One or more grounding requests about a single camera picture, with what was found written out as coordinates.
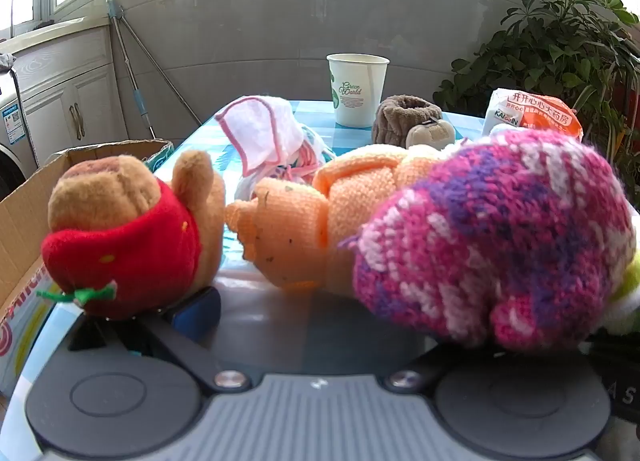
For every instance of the white paper cup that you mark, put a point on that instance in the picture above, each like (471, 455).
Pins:
(357, 91)

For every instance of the grey cloth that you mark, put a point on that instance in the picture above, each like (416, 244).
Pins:
(6, 61)

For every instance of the white cabinet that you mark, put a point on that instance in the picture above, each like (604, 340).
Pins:
(60, 91)

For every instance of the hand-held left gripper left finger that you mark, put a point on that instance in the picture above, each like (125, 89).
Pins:
(197, 313)

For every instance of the pink purple knitted hat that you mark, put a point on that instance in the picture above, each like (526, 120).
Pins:
(490, 241)

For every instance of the metal faucet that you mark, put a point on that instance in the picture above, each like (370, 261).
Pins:
(19, 1)

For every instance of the metal mop pole blue grip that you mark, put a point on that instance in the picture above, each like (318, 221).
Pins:
(127, 66)

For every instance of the orange white plastic bag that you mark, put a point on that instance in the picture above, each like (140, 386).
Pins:
(540, 113)

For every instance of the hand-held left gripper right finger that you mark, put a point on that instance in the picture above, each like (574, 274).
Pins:
(430, 361)

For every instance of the bear plush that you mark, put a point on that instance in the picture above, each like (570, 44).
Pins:
(125, 251)

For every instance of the thin metal pole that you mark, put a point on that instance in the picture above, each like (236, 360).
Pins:
(160, 71)

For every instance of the cardboard box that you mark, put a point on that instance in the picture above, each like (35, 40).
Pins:
(20, 221)

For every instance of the green potted plant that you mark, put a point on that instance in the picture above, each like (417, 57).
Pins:
(560, 41)

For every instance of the white pink-trimmed cloth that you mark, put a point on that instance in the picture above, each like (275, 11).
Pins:
(260, 131)

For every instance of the silver washing machine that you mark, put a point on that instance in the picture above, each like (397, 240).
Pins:
(10, 141)

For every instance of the orange knitted toy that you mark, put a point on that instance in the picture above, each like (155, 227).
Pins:
(295, 231)

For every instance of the brown fuzzy boot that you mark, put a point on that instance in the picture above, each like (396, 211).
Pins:
(400, 116)

